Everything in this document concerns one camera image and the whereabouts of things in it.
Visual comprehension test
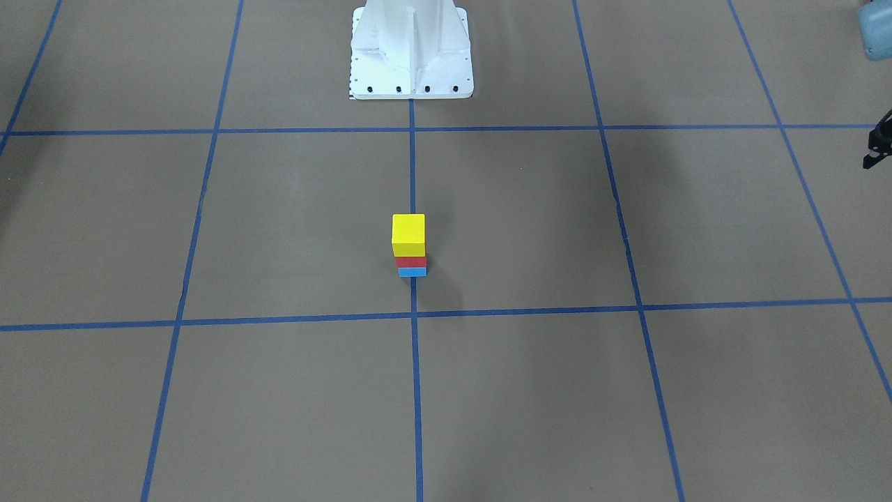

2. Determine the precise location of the yellow cube block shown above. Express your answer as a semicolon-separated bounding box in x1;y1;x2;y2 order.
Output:
391;213;426;257

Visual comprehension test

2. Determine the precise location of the blue cube block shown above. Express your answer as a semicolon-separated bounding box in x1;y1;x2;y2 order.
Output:
397;267;428;277

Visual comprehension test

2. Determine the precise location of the red cube block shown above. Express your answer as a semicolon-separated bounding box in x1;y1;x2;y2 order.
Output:
394;255;427;269

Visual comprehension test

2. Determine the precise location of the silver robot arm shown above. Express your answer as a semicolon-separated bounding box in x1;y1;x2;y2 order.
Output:
857;1;891;61

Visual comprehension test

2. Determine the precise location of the white pedestal column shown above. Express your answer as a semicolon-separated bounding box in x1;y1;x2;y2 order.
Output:
348;1;475;100

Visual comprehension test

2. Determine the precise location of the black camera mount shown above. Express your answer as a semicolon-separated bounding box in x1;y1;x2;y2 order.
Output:
861;110;891;169

